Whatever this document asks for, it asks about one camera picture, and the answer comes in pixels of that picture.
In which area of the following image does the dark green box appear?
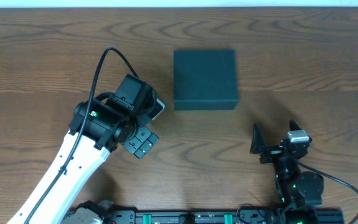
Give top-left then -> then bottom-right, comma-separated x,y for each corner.
173,49 -> 239,111

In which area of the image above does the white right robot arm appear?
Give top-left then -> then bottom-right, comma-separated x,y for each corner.
250,120 -> 324,224

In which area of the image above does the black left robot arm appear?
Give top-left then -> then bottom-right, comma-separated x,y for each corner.
8,133 -> 111,224

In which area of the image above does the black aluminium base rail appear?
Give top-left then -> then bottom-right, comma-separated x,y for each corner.
63,208 -> 344,224

